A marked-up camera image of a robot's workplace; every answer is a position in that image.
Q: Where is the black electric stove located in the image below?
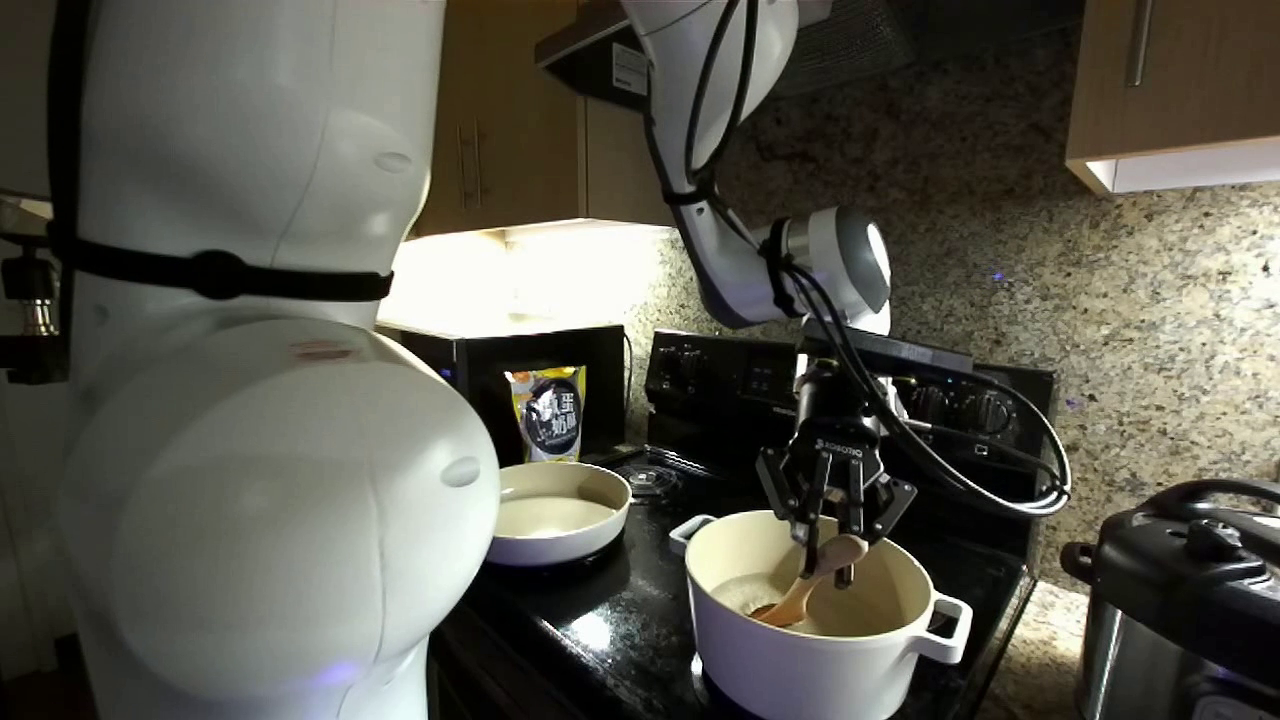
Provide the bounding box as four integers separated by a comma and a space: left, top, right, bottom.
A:
436, 329, 1058, 720

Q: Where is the white round shallow pan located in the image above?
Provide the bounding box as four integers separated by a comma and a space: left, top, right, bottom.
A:
484, 460, 637, 574

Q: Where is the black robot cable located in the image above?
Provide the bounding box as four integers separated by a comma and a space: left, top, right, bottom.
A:
674, 0, 1076, 522

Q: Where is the black strap band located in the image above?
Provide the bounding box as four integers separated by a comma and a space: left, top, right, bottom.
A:
45, 0, 399, 308

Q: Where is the wooden wall cabinet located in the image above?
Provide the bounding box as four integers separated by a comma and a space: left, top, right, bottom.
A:
410, 0, 674, 240
1058, 0, 1280, 201

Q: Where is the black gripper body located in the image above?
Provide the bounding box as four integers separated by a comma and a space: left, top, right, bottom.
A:
791, 355, 895, 465

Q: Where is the yellow black snack bag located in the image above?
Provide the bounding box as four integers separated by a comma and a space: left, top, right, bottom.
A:
498, 363, 590, 469

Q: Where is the white two-handled pot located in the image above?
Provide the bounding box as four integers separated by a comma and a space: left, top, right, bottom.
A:
669, 509, 975, 720

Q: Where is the wooden spoon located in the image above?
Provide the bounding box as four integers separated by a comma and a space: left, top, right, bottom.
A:
751, 533, 873, 632

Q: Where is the dark range hood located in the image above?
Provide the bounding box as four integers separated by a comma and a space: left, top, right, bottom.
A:
531, 0, 925, 110

